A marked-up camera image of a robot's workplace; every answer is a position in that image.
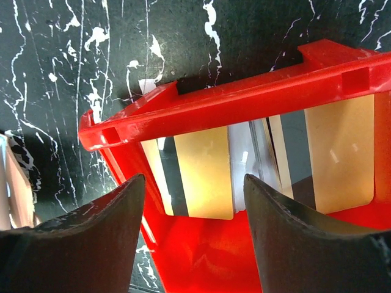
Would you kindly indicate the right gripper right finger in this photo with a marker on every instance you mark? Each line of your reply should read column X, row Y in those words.
column 299, row 249

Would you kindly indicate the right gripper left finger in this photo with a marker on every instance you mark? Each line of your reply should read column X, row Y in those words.
column 90, row 249

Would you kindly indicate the pink leather card holder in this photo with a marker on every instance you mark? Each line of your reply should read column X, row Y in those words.
column 17, row 208

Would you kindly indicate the red plastic bin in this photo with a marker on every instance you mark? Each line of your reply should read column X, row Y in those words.
column 214, row 255

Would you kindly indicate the gold credit card in bin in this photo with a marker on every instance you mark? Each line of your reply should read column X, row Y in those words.
column 325, row 154

